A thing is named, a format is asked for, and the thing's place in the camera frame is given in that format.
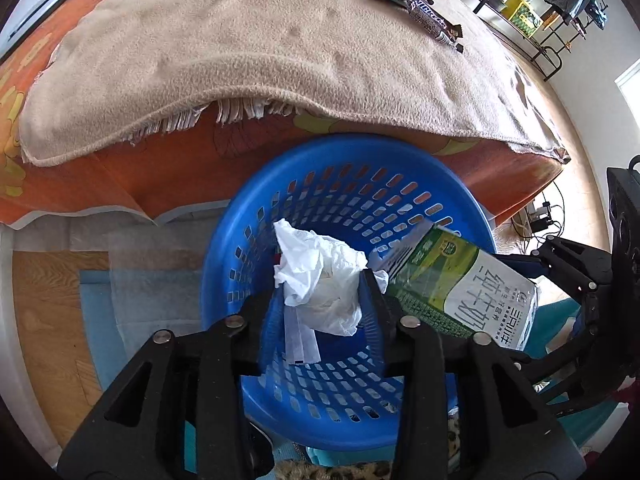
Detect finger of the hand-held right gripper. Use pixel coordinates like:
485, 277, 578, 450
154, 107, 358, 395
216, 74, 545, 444
492, 236, 615, 307
505, 304, 608, 408

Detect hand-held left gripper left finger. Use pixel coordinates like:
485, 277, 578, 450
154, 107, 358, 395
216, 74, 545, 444
56, 291, 282, 480

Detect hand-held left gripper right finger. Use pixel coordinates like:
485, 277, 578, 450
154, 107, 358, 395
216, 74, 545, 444
359, 269, 587, 480

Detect green white milk carton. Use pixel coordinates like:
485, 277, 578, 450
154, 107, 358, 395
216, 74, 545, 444
370, 219, 543, 352

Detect white tissue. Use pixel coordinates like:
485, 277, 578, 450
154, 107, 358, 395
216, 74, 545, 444
272, 219, 390, 365

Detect blue plastic basket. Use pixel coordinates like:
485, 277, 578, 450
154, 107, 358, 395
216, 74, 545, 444
201, 133, 498, 453

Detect dark chocolate bar wrapper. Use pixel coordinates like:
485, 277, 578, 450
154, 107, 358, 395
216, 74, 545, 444
407, 0, 466, 43

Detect person's teal pants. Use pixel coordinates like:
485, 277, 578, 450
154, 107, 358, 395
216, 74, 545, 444
522, 297, 640, 453

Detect white power strip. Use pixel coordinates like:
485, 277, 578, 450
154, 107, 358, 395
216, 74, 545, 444
517, 202, 556, 236

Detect clear plastic sheet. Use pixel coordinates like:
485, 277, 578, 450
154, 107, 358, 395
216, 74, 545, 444
10, 200, 236, 331

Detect light blue floor mat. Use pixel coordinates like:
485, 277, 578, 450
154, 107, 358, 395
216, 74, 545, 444
79, 269, 211, 392

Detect leopard print cloth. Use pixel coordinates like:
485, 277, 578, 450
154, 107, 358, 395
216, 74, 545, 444
274, 407, 463, 480

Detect black drying rack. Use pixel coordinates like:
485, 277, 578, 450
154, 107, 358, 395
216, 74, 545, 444
527, 0, 611, 81

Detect blue hanging garment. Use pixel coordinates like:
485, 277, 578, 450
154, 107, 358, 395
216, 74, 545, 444
585, 0, 610, 31

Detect yellow plastic crate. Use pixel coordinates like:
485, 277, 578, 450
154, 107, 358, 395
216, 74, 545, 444
502, 0, 545, 40

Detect orange printed bed sheet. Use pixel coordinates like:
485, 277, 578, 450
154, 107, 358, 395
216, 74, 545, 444
0, 0, 563, 231

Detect beige fleece blanket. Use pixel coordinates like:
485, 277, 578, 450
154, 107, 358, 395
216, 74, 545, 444
19, 0, 571, 167

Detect black floor cables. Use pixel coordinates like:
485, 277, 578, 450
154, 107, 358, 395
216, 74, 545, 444
520, 180, 567, 241

